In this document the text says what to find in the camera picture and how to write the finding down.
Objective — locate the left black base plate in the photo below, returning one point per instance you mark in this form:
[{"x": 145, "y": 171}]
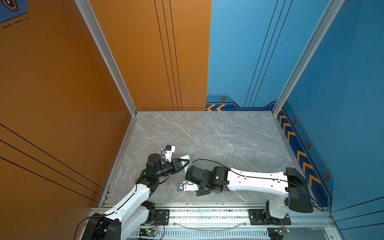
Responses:
[{"x": 158, "y": 216}]

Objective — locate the right circuit board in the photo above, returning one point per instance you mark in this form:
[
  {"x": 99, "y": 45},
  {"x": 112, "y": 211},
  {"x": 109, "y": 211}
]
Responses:
[{"x": 278, "y": 233}]

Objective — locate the circuit board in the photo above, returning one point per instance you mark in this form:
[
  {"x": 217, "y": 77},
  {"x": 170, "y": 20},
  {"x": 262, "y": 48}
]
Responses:
[
  {"x": 148, "y": 234},
  {"x": 278, "y": 233}
]

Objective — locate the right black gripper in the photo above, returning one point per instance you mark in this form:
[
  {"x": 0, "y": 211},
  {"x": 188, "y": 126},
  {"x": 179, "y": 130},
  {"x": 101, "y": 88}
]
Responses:
[{"x": 199, "y": 193}]

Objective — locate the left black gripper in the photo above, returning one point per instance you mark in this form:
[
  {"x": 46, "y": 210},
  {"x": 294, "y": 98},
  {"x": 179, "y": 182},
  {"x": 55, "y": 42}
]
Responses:
[{"x": 175, "y": 166}]

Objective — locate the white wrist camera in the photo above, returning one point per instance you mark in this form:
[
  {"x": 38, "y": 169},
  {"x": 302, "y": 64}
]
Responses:
[
  {"x": 186, "y": 187},
  {"x": 166, "y": 153}
]

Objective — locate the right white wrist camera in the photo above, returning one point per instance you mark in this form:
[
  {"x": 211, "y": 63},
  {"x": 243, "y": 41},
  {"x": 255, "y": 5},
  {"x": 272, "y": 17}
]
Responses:
[{"x": 186, "y": 187}]

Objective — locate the right aluminium corner post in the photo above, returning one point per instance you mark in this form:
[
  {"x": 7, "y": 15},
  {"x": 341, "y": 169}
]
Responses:
[{"x": 318, "y": 34}]

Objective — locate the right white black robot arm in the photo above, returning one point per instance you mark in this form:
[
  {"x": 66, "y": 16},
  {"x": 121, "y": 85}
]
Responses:
[{"x": 290, "y": 189}]

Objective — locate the aluminium front rail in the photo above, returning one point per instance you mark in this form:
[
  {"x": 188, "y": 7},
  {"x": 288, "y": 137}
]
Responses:
[{"x": 231, "y": 222}]

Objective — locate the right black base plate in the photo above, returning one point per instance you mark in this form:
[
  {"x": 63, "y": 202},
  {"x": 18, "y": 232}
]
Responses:
[{"x": 261, "y": 217}]

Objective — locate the left circuit board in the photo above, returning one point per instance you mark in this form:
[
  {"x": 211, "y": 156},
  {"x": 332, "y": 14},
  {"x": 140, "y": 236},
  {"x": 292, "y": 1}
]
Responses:
[{"x": 148, "y": 234}]

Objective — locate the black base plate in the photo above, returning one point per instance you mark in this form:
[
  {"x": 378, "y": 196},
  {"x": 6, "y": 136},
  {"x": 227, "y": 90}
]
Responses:
[
  {"x": 261, "y": 217},
  {"x": 158, "y": 216}
]

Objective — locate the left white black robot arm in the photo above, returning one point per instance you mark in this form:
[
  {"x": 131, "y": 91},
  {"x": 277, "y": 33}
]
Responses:
[{"x": 134, "y": 209}]

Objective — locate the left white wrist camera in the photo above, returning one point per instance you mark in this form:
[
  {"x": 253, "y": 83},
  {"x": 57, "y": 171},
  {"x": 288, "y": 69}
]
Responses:
[{"x": 166, "y": 153}]

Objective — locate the left aluminium corner post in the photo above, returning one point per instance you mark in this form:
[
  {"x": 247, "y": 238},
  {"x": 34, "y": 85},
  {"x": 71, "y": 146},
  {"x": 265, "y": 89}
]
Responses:
[{"x": 101, "y": 42}]

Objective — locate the aluminium corner post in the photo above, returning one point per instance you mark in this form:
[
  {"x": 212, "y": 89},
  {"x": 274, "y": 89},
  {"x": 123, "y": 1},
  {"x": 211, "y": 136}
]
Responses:
[
  {"x": 101, "y": 42},
  {"x": 318, "y": 34}
]

